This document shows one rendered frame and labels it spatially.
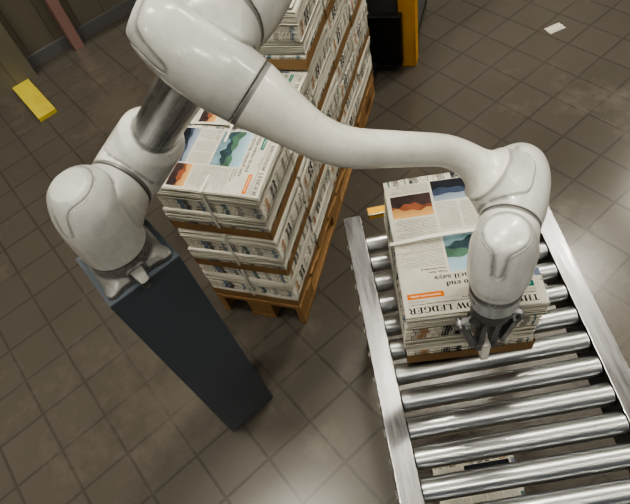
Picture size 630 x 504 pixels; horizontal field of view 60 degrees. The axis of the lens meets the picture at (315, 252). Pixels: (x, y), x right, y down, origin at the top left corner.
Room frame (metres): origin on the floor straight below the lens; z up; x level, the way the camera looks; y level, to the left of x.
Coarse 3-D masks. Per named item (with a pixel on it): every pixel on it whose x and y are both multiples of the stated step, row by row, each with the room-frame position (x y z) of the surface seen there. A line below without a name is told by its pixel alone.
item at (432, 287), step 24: (408, 264) 0.61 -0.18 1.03; (432, 264) 0.60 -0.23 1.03; (456, 264) 0.58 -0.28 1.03; (408, 288) 0.56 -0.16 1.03; (432, 288) 0.54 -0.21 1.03; (456, 288) 0.53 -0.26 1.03; (528, 288) 0.48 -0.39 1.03; (408, 312) 0.50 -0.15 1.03; (432, 312) 0.49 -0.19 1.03; (456, 312) 0.48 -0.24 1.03; (528, 312) 0.45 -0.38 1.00; (408, 336) 0.50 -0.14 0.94; (432, 336) 0.49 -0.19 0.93; (456, 336) 0.48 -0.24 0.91; (528, 336) 0.45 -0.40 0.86
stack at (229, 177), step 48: (336, 0) 2.03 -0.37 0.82; (336, 48) 1.93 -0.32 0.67; (336, 96) 1.83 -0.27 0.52; (192, 144) 1.43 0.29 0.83; (240, 144) 1.36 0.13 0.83; (192, 192) 1.22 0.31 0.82; (240, 192) 1.16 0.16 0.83; (336, 192) 1.65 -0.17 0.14; (192, 240) 1.29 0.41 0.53; (240, 240) 1.18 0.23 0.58; (288, 240) 1.19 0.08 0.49; (240, 288) 1.24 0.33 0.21; (288, 288) 1.13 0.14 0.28
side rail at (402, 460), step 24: (360, 240) 0.88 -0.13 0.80; (360, 264) 0.80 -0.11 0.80; (360, 288) 0.73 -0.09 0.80; (384, 336) 0.58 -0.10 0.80; (384, 360) 0.52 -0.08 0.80; (384, 384) 0.46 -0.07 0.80; (384, 408) 0.41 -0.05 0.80; (384, 432) 0.36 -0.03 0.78; (408, 432) 0.34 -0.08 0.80; (408, 456) 0.30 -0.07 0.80; (408, 480) 0.25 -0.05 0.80
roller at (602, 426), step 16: (592, 416) 0.27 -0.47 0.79; (608, 416) 0.26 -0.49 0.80; (624, 416) 0.25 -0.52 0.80; (496, 432) 0.29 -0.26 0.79; (512, 432) 0.28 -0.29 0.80; (528, 432) 0.27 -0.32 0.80; (544, 432) 0.26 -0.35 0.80; (560, 432) 0.25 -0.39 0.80; (576, 432) 0.25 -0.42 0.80; (592, 432) 0.24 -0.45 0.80; (608, 432) 0.23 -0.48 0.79; (624, 432) 0.22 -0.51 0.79; (416, 448) 0.31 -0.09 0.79; (432, 448) 0.30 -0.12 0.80; (448, 448) 0.29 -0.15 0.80; (464, 448) 0.28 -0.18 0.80; (480, 448) 0.27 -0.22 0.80; (496, 448) 0.26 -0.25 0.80; (512, 448) 0.25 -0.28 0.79; (528, 448) 0.25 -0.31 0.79; (544, 448) 0.24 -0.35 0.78; (416, 464) 0.28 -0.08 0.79; (432, 464) 0.27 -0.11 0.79; (448, 464) 0.26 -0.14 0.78
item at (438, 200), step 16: (432, 176) 0.83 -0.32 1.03; (448, 176) 0.82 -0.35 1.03; (384, 192) 0.85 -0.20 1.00; (400, 192) 0.81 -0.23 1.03; (416, 192) 0.80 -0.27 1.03; (432, 192) 0.78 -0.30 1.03; (448, 192) 0.77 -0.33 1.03; (464, 192) 0.76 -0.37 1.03; (400, 208) 0.77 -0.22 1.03; (416, 208) 0.75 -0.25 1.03; (432, 208) 0.74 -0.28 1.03; (448, 208) 0.73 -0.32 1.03; (464, 208) 0.71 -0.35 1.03; (400, 224) 0.72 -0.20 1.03; (416, 224) 0.71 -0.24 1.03; (432, 224) 0.70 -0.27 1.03; (448, 224) 0.69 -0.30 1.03
